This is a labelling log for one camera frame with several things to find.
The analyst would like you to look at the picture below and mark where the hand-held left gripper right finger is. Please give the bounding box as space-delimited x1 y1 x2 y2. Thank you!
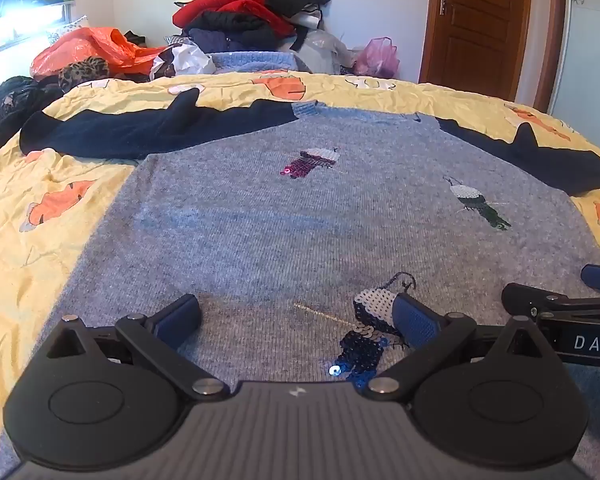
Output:
367 292 563 401

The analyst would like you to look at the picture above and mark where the white floral cloth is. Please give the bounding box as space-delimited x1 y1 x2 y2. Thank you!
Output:
45 15 91 46

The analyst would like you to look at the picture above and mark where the bright window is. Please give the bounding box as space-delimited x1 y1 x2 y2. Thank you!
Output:
0 2 73 58

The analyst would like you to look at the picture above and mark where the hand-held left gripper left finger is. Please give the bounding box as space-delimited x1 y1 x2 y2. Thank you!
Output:
45 293 231 401

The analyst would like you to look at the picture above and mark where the grey sweater with navy sleeves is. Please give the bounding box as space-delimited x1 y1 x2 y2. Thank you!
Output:
0 87 600 480

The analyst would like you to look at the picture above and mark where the dark navy garment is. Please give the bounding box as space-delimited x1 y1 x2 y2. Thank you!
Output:
182 12 293 53

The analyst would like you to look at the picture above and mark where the red garment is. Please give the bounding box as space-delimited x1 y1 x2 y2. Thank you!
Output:
172 0 297 38

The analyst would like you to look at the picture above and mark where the dark floral cloth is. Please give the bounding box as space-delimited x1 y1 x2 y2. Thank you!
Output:
0 76 76 161

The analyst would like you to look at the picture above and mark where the orange plastic bag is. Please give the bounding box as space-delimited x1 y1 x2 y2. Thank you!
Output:
30 27 173 78

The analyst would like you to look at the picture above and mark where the yellow printed bedsheet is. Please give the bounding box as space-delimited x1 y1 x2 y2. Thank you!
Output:
0 71 600 480

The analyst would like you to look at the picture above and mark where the pink plastic bag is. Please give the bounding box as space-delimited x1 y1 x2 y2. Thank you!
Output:
352 36 401 79

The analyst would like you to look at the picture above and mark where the brown wooden door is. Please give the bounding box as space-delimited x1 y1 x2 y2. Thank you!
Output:
419 0 566 111

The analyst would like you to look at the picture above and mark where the leopard print cloth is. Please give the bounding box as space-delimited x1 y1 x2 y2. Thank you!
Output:
58 58 112 93

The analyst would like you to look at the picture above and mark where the white crumpled cloth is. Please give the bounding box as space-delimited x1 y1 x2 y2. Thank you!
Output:
152 42 216 80

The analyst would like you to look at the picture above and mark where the clear plastic bag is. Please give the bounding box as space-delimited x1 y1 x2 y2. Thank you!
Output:
292 29 356 75

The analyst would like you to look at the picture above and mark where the light blue knitted cloth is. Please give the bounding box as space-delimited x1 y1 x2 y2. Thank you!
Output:
211 50 311 75

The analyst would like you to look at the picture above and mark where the white flower-print panel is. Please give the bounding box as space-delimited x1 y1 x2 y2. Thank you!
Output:
550 0 600 126

